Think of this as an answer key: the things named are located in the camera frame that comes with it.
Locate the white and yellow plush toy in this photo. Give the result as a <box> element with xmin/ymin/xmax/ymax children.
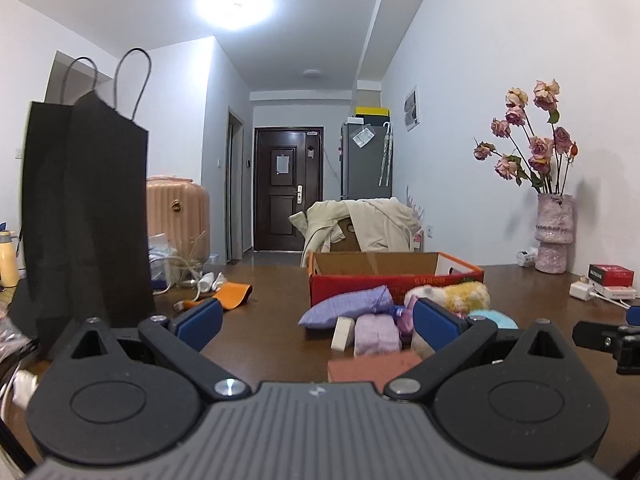
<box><xmin>404</xmin><ymin>282</ymin><xmax>490</xmax><ymax>316</ymax></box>

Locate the purple satin bonnet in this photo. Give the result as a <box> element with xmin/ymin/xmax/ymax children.
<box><xmin>392</xmin><ymin>306</ymin><xmax>414</xmax><ymax>346</ymax></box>

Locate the lavender knit pouch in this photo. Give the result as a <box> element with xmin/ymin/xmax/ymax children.
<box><xmin>298</xmin><ymin>285</ymin><xmax>395</xmax><ymax>330</ymax></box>

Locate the white round sponge block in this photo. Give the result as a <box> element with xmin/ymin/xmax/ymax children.
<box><xmin>331</xmin><ymin>316</ymin><xmax>356</xmax><ymax>352</ymax></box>

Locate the red and black small box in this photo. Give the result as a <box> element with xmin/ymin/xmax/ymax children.
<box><xmin>587</xmin><ymin>263</ymin><xmax>634</xmax><ymax>287</ymax></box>

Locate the white power adapter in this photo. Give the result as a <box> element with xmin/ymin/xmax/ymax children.
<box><xmin>570</xmin><ymin>281</ymin><xmax>597</xmax><ymax>302</ymax></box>

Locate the pink rectangular sponge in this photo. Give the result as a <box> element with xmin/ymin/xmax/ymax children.
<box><xmin>326</xmin><ymin>350</ymin><xmax>422</xmax><ymax>393</ymax></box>

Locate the small white medicine bottle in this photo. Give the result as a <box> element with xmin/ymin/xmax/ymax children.
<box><xmin>516</xmin><ymin>247</ymin><xmax>538</xmax><ymax>268</ymax></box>

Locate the pink textured ceramic vase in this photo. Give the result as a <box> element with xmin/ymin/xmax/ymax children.
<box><xmin>535</xmin><ymin>193</ymin><xmax>575</xmax><ymax>274</ymax></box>

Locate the beige coat on chair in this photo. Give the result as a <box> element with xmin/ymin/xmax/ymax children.
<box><xmin>288</xmin><ymin>197</ymin><xmax>422</xmax><ymax>266</ymax></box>

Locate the pink hard-shell suitcase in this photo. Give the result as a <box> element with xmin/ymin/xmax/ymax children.
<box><xmin>146</xmin><ymin>177</ymin><xmax>210</xmax><ymax>263</ymax></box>

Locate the red cardboard fruit box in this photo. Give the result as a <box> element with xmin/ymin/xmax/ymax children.
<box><xmin>307</xmin><ymin>252</ymin><xmax>484</xmax><ymax>307</ymax></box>

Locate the black paper shopping bag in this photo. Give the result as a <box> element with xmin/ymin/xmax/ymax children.
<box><xmin>19</xmin><ymin>46</ymin><xmax>158</xmax><ymax>361</ymax></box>

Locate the dried pink rose bouquet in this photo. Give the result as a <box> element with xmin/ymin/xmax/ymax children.
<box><xmin>473</xmin><ymin>79</ymin><xmax>579</xmax><ymax>196</ymax></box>

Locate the grey refrigerator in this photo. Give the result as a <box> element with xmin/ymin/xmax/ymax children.
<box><xmin>341</xmin><ymin>115</ymin><xmax>393</xmax><ymax>200</ymax></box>

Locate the dark brown entrance door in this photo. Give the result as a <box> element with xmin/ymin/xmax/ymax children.
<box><xmin>254</xmin><ymin>127</ymin><xmax>323</xmax><ymax>252</ymax></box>

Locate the yellow box on refrigerator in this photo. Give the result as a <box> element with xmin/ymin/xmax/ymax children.
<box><xmin>355</xmin><ymin>106</ymin><xmax>390</xmax><ymax>117</ymax></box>

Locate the orange and black strap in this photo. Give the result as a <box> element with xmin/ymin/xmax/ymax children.
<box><xmin>172</xmin><ymin>282</ymin><xmax>255</xmax><ymax>312</ymax></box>

